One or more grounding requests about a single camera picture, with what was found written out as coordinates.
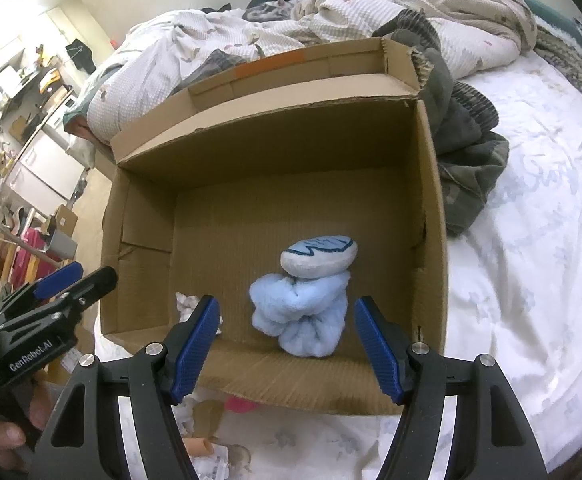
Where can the blue shark plush toy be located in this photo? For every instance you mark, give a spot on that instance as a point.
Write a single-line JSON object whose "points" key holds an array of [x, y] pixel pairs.
{"points": [[301, 315]]}

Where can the grey green camouflage blanket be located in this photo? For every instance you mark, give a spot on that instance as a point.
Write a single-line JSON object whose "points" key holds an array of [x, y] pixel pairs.
{"points": [[466, 160]]}

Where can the brown cardboard box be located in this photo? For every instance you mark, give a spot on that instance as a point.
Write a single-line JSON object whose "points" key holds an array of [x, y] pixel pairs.
{"points": [[296, 200]]}

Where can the person's left hand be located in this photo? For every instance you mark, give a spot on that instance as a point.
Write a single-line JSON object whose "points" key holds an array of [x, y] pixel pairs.
{"points": [[1, 435]]}

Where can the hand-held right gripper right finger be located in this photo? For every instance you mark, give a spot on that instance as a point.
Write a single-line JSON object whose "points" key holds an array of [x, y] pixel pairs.
{"points": [[377, 350]]}

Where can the black hanging garment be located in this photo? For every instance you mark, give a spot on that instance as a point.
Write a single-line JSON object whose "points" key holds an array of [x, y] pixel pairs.
{"points": [[81, 55]]}

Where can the pink suitcase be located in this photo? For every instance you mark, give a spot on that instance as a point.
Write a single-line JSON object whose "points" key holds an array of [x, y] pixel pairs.
{"points": [[31, 255]]}

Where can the small cardboard box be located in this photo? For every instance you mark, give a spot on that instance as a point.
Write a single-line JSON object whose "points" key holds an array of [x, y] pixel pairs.
{"points": [[66, 219]]}

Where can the grey bin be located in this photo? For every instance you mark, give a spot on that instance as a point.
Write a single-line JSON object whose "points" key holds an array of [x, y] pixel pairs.
{"points": [[62, 246]]}

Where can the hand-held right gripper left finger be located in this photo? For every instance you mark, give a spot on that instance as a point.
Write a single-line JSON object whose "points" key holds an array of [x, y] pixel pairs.
{"points": [[197, 345]]}

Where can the black white patterned blanket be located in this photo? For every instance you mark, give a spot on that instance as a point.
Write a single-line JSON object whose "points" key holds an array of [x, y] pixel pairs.
{"points": [[581, 70]]}

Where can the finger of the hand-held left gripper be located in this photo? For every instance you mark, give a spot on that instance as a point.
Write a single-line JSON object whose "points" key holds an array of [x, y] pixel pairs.
{"points": [[93, 285], [61, 276]]}

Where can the cluttered kitchen counter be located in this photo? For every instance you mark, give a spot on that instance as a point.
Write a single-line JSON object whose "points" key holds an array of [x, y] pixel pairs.
{"points": [[16, 90]]}

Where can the white kitchen cabinet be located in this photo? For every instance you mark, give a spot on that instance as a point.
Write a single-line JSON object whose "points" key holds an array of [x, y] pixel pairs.
{"points": [[46, 165]]}

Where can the white printed duvet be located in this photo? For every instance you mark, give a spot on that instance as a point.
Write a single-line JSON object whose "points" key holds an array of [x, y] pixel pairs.
{"points": [[161, 60]]}

